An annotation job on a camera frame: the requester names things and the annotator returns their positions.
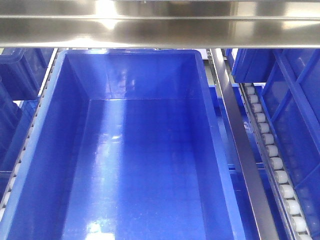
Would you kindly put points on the blue bin right side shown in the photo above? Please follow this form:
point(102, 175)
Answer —
point(291, 99)

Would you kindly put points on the blue bin upper back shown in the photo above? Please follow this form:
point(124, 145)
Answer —
point(252, 65)

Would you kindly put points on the steel shelf rack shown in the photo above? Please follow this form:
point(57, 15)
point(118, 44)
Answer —
point(208, 27)

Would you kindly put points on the large blue plastic bin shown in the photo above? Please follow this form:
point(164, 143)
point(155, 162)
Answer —
point(126, 146)

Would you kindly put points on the white roller track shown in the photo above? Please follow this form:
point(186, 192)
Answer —
point(285, 196)

